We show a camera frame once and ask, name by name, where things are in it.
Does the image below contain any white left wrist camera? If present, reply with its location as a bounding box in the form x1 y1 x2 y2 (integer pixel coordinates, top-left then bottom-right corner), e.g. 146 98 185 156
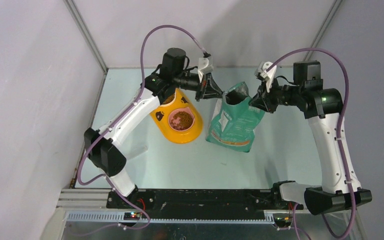
197 55 214 83

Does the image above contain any brown pet food kibble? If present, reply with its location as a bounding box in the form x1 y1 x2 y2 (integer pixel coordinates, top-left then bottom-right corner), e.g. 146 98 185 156
163 94 195 132

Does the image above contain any controller board with leds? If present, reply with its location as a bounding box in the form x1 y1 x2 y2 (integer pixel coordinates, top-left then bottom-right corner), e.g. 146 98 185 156
273 216 293 229
123 212 142 221

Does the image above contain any cream paw print bowl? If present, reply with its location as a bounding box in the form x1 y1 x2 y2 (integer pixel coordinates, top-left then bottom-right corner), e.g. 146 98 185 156
160 93 176 107

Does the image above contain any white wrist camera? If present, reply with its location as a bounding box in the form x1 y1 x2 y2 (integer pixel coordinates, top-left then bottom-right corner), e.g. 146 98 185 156
197 55 214 83
254 61 277 93

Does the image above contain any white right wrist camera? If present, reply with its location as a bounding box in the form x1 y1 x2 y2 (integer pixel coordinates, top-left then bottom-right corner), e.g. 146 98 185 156
254 61 277 93

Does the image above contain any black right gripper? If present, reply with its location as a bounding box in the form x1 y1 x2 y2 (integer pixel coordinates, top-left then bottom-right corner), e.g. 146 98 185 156
249 75 304 113

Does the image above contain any left controller board with LEDs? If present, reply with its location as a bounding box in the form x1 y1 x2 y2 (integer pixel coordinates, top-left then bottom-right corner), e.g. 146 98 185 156
123 212 142 221

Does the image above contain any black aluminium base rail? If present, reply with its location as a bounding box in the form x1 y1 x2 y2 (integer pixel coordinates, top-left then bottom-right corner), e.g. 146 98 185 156
57 188 311 226

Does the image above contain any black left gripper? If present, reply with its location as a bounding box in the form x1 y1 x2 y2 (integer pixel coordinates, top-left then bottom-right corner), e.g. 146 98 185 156
172 71 224 102

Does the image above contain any green white pet food bag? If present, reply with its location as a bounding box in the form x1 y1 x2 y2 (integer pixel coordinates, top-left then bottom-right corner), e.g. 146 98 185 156
205 82 265 153

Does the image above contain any clear plastic food scoop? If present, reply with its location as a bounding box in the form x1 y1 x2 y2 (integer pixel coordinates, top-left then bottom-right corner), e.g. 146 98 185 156
122 144 149 161

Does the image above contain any right controller board with LEDs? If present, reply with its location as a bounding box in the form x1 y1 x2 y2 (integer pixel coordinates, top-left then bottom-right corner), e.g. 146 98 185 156
273 216 293 229

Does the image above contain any pink cat ear bowl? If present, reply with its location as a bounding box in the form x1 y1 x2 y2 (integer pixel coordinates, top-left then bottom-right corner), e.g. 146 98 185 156
168 107 195 132

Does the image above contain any yellow double bowl feeder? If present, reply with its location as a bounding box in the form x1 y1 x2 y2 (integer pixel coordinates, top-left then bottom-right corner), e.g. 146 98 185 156
150 88 204 144

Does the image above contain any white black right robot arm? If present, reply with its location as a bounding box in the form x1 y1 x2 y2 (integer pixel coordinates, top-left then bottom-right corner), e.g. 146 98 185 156
250 60 373 215

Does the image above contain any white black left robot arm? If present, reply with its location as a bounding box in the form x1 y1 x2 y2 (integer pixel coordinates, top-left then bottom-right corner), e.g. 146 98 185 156
84 47 222 208

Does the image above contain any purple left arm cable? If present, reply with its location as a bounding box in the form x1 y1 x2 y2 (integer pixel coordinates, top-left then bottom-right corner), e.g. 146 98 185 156
76 25 211 231

